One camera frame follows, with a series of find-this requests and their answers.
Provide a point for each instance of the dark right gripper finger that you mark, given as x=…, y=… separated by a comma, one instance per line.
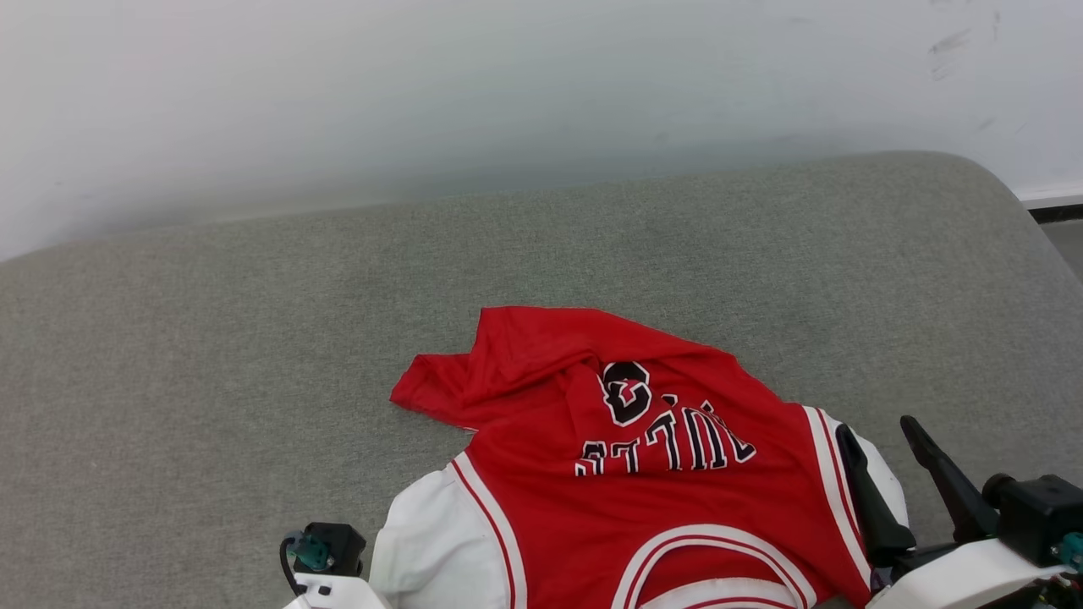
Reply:
x=952, y=491
x=871, y=507

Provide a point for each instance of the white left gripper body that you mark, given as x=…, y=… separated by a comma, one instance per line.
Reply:
x=334, y=595

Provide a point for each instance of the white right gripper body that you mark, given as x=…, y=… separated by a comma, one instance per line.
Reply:
x=973, y=579

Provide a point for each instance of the red and white basketball jersey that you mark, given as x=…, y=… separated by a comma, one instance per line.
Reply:
x=550, y=524

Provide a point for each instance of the grey fabric sofa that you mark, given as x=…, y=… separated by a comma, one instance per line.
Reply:
x=254, y=381

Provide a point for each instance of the teal left camera plug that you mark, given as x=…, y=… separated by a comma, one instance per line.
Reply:
x=310, y=553

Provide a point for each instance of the teal camera plug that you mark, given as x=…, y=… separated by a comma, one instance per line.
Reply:
x=310, y=553
x=1073, y=551

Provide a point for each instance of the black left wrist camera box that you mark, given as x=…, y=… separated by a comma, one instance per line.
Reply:
x=343, y=541

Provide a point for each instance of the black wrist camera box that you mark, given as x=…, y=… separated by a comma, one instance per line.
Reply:
x=1036, y=512
x=343, y=541

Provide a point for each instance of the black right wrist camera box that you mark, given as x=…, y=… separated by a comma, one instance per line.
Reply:
x=1036, y=512

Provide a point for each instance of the teal right camera plug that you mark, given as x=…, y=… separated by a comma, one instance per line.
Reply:
x=1073, y=551

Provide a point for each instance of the dark wall skirting strip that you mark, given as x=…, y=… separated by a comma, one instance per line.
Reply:
x=1058, y=212

